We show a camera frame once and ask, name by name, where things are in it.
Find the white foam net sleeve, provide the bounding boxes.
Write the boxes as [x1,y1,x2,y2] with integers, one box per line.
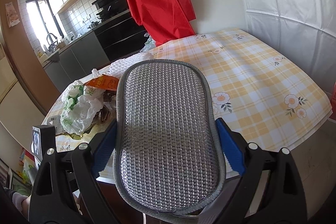
[105,52,154,79]

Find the grey mesh scrubbing sponge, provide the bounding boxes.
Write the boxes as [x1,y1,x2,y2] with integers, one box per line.
[113,59,226,223]

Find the yellow plaid floral tablecloth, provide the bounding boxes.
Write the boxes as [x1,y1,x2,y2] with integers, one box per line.
[41,27,333,179]

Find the grey kitchen cabinets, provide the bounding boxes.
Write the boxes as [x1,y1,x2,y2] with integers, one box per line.
[43,32,109,92]

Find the chrome kitchen faucet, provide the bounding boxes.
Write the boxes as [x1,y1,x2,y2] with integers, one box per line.
[46,33,58,52]

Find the black built-in oven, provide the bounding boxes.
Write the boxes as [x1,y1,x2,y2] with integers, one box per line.
[93,11,147,61]

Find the black range hood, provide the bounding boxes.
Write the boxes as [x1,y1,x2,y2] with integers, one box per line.
[92,0,129,21]

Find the white green plastic bag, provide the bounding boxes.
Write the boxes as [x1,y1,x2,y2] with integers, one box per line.
[60,80,105,135]

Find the white quilted cover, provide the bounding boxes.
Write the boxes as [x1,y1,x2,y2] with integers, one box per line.
[244,0,335,93]

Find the orange snack wrapper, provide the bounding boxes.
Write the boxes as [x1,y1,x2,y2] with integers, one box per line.
[84,75,119,91]

